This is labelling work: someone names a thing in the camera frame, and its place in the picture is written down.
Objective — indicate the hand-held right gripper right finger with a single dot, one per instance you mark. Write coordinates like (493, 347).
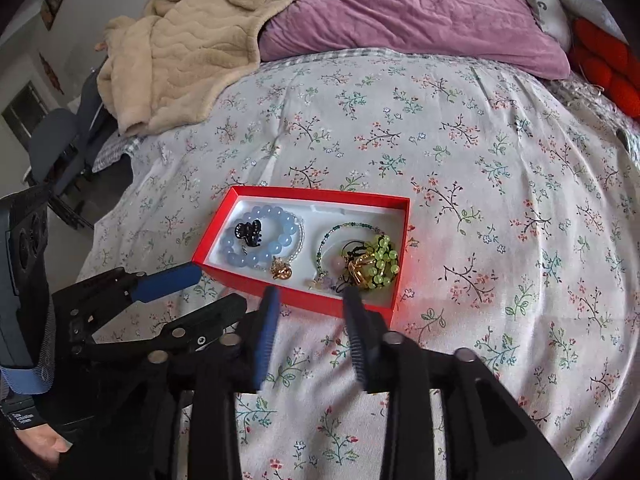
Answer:
(356, 345)

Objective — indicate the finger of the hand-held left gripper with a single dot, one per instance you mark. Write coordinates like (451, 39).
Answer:
(215, 317)
(167, 280)

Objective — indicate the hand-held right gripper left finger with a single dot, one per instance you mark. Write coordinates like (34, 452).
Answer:
(267, 340)

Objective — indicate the red jewelry box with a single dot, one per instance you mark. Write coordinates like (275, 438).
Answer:
(300, 302)

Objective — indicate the gold flower brooch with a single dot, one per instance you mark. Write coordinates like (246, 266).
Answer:
(281, 270)

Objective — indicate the gold hair clip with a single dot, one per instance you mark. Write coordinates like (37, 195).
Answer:
(357, 272)

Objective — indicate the black hair claw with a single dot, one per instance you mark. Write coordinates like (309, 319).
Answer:
(247, 232)

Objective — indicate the person's left hand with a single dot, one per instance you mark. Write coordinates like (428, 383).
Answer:
(40, 442)

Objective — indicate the grey checked sheet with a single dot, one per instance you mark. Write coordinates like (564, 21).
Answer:
(112, 152)

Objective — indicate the dark grey chair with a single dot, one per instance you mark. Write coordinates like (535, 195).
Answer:
(55, 135)

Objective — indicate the dark window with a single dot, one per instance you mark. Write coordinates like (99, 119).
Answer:
(22, 112)

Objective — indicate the floral bedsheet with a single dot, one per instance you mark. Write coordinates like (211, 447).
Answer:
(500, 210)

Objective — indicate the beige quilted blanket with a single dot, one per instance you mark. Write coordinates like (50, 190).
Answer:
(190, 55)

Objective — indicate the purple pillow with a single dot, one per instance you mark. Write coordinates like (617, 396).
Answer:
(415, 15)

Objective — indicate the red orange cushion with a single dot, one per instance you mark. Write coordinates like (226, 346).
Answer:
(605, 65)

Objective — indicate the white printed pillow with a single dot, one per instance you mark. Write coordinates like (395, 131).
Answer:
(550, 0)

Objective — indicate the red wall ornament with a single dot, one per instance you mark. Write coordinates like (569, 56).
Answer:
(52, 74)

